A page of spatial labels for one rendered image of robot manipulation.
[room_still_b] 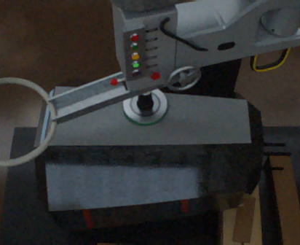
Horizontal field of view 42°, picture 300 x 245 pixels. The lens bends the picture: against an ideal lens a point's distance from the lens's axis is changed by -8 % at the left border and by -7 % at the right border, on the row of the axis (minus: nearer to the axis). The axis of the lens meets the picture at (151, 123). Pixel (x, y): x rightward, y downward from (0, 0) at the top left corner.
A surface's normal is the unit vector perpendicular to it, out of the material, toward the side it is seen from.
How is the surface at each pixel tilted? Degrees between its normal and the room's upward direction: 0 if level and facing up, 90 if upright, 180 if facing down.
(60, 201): 45
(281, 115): 0
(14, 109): 0
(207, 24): 4
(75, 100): 9
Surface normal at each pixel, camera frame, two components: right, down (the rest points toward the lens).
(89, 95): -0.14, -0.48
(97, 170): 0.01, 0.22
